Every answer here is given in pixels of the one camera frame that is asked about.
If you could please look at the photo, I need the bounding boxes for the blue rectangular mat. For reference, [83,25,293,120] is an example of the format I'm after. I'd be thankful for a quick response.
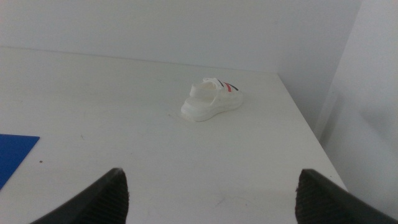
[0,133,40,190]

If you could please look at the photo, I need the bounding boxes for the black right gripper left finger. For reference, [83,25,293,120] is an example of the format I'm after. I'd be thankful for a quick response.
[29,167,130,224]

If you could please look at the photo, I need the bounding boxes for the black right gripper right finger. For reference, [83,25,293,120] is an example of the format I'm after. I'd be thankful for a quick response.
[295,168,398,224]

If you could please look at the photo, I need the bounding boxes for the white sandal shoe red stripes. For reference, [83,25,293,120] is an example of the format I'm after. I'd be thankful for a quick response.
[180,77,244,123]

